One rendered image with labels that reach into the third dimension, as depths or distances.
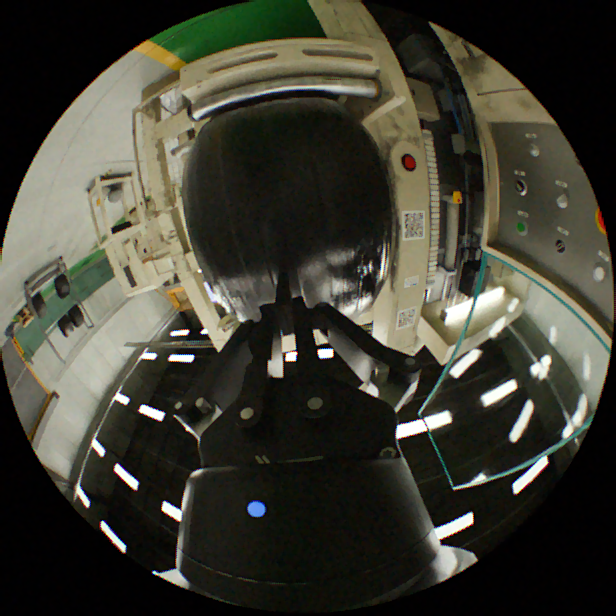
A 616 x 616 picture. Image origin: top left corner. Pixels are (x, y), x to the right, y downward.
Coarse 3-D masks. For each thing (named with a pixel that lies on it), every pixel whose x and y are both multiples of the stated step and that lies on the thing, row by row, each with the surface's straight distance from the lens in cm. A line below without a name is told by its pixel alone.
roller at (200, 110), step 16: (272, 80) 40; (288, 80) 40; (304, 80) 40; (320, 80) 40; (336, 80) 41; (352, 80) 43; (368, 80) 45; (208, 96) 41; (224, 96) 39; (240, 96) 39; (256, 96) 39; (272, 96) 39; (288, 96) 40; (368, 96) 45; (192, 112) 40; (208, 112) 40
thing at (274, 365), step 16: (272, 320) 14; (272, 336) 12; (256, 352) 11; (272, 352) 11; (256, 368) 10; (272, 368) 10; (256, 384) 9; (240, 400) 8; (256, 400) 8; (240, 416) 8; (256, 416) 7; (256, 432) 7
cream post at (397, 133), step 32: (320, 0) 94; (352, 0) 94; (352, 32) 70; (384, 128) 49; (416, 128) 56; (384, 160) 48; (416, 160) 52; (416, 192) 51; (416, 256) 54; (384, 288) 58; (416, 288) 59; (384, 320) 63; (416, 320) 67
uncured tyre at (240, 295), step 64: (256, 128) 26; (320, 128) 25; (192, 192) 24; (256, 192) 20; (320, 192) 20; (384, 192) 24; (256, 256) 21; (320, 256) 21; (384, 256) 25; (256, 320) 27
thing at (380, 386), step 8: (376, 368) 9; (384, 368) 9; (376, 376) 9; (384, 376) 9; (376, 384) 9; (384, 384) 9; (392, 384) 9; (400, 384) 9; (408, 384) 9; (416, 384) 10; (376, 392) 9; (384, 392) 9; (392, 392) 9; (400, 392) 9; (408, 392) 9; (384, 400) 9; (392, 400) 9; (400, 400) 9
